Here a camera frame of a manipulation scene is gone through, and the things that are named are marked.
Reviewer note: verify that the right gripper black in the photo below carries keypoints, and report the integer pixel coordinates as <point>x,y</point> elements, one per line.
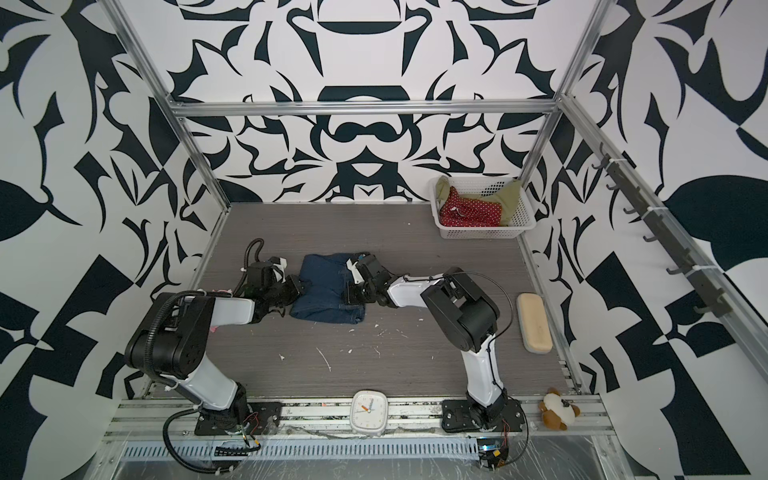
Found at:
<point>352,298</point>

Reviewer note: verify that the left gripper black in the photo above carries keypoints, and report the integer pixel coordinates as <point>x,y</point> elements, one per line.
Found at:
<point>288,288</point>

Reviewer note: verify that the blue denim skirt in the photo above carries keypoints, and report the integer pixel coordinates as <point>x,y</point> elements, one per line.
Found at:
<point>325,279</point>

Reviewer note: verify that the red polka dot skirt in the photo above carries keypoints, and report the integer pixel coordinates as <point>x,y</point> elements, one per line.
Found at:
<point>455,210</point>

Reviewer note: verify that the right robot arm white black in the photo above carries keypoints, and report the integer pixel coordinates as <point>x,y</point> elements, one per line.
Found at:
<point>465,314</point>

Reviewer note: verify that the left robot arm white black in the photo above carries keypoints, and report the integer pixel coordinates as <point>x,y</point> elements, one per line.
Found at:
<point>169,346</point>

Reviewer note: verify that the white plastic laundry basket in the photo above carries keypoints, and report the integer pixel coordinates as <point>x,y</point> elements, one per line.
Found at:
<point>512,222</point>

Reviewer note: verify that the white square clock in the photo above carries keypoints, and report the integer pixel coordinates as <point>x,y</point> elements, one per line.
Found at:
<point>369,413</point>

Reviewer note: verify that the olive green skirt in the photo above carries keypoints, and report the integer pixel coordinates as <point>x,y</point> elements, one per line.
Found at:
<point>508,197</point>

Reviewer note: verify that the green circuit board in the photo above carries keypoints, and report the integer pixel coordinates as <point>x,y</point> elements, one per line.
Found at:
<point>492,452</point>

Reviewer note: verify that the brown plush toy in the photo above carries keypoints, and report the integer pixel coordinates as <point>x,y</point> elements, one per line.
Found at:
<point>557,413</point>

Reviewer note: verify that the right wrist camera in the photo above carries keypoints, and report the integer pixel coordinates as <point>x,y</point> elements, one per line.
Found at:
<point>352,266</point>

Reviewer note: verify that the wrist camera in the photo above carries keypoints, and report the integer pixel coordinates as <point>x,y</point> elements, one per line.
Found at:
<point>278,267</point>
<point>352,266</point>

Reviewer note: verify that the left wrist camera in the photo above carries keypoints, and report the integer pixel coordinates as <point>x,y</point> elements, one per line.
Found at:
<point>278,267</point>

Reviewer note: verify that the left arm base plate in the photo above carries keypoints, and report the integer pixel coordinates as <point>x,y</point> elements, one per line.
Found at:
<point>258,418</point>

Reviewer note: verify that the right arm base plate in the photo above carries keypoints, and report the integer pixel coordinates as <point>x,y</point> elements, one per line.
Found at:
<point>460,416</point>

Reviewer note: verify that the white slotted cable duct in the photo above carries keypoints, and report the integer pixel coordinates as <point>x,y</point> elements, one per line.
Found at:
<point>338,449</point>

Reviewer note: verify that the aluminium frame rail front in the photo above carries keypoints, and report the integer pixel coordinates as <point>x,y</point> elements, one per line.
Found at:
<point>346,417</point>

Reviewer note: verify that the aluminium frame crossbar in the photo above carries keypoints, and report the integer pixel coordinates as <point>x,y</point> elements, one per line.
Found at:
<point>222,109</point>

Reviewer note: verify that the grey wall hook rack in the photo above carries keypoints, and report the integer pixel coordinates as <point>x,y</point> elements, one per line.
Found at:
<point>665,230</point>

